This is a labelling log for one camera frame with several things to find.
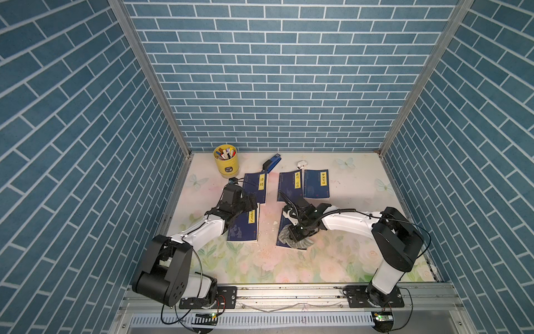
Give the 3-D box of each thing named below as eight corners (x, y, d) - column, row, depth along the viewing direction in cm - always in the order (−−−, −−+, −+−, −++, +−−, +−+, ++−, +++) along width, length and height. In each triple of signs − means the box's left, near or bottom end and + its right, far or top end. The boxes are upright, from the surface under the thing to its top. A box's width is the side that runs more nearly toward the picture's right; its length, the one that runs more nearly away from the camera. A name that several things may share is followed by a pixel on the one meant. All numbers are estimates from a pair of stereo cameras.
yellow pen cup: (217, 179, 109) (210, 161, 99) (221, 162, 117) (215, 144, 107) (237, 179, 110) (233, 161, 99) (240, 162, 117) (237, 144, 107)
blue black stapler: (261, 169, 114) (260, 164, 111) (276, 157, 120) (276, 152, 117) (267, 174, 112) (267, 169, 109) (283, 161, 118) (283, 156, 115)
